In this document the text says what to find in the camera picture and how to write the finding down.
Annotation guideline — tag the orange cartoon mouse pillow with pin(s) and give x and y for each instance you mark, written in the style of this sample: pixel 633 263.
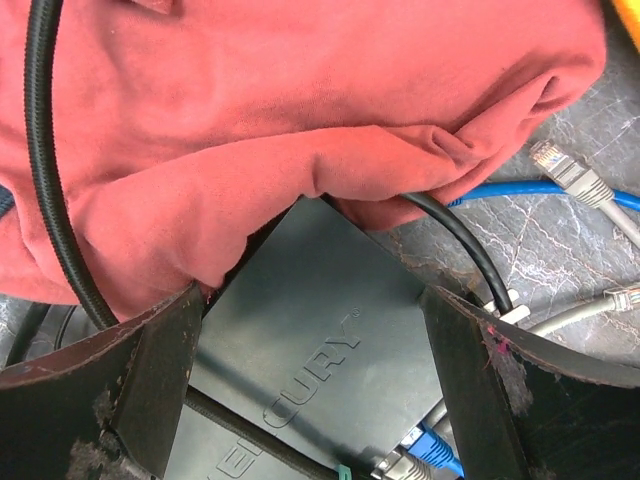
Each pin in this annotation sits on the orange cartoon mouse pillow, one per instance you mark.
pixel 628 12

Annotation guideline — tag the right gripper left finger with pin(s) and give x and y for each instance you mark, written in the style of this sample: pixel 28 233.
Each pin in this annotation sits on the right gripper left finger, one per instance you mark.
pixel 106 407

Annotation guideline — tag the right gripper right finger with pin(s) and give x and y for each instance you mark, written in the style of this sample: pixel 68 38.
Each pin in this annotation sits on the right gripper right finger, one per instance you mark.
pixel 523 407

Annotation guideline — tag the black network switch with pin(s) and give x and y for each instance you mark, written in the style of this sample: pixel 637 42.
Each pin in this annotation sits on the black network switch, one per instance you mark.
pixel 314 363

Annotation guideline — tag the red cloth garment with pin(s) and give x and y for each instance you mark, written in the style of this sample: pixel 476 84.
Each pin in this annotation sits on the red cloth garment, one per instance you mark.
pixel 182 127

